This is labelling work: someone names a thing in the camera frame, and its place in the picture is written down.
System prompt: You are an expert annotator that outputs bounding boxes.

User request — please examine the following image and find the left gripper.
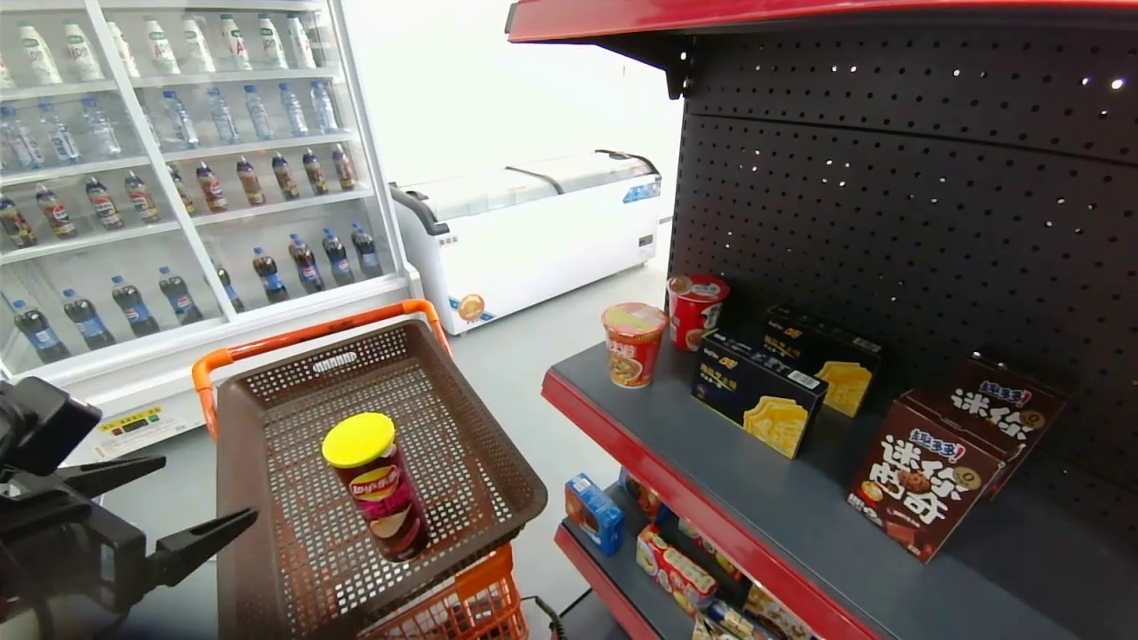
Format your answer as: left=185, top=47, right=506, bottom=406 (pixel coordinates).
left=0, top=456, right=260, bottom=616

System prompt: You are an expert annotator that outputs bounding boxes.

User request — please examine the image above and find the orange and brown shopping cart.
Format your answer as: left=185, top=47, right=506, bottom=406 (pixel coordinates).
left=191, top=299, right=549, bottom=640

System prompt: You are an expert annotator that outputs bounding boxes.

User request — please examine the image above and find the red and black shop shelf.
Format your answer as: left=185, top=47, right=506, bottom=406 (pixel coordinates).
left=506, top=0, right=1138, bottom=640

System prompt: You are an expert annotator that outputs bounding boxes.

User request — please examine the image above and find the maroon chips can yellow lid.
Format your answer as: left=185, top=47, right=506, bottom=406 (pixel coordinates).
left=321, top=412, right=433, bottom=564

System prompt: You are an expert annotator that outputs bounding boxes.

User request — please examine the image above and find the white glass door fridge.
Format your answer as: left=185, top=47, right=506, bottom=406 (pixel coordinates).
left=0, top=0, right=424, bottom=468

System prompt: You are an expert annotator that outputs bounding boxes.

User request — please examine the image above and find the row of cola bottles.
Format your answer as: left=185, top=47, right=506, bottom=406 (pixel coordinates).
left=12, top=222, right=385, bottom=364
left=0, top=144, right=358, bottom=249

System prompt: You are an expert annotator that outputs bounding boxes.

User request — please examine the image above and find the row of clear water bottles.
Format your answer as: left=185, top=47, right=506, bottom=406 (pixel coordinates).
left=0, top=80, right=341, bottom=172

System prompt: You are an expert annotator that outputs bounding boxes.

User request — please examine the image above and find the blue snack box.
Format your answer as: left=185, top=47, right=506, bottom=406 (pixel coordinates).
left=564, top=473, right=626, bottom=557

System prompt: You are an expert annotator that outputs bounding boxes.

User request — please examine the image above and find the white chest freezer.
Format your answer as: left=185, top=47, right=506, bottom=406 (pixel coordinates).
left=389, top=149, right=664, bottom=336

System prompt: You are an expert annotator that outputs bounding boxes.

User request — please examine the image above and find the row of white bottles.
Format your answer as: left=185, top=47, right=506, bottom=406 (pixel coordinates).
left=0, top=12, right=319, bottom=88

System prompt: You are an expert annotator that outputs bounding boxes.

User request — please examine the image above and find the brown snack pack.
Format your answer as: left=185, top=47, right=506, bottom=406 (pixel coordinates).
left=620, top=468, right=669, bottom=525

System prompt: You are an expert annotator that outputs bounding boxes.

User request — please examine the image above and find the orange instant noodle cup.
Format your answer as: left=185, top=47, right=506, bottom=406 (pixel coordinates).
left=601, top=302, right=669, bottom=389

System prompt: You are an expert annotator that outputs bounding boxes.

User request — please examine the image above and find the red and yellow snack pack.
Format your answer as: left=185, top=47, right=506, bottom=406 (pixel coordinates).
left=636, top=524, right=718, bottom=616

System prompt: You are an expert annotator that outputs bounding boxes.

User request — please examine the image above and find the red instant noodle cup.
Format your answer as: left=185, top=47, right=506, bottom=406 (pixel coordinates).
left=667, top=274, right=731, bottom=352

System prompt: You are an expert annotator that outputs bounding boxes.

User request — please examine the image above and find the blue and yellow snack pack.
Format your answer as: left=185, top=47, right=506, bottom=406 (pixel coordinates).
left=692, top=600, right=758, bottom=640

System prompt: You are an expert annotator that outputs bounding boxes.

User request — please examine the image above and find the black cracker box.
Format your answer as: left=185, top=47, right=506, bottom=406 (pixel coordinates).
left=763, top=306, right=884, bottom=419
left=691, top=331, right=829, bottom=460

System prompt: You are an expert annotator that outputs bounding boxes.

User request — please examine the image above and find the brown cookie box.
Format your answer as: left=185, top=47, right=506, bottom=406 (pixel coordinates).
left=942, top=354, right=1068, bottom=499
left=845, top=391, right=1010, bottom=564

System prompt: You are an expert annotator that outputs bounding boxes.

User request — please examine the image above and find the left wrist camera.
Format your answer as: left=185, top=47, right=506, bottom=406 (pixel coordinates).
left=0, top=377, right=104, bottom=478

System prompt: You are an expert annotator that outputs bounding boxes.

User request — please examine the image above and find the black cable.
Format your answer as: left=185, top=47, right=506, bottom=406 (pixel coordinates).
left=521, top=587, right=595, bottom=640

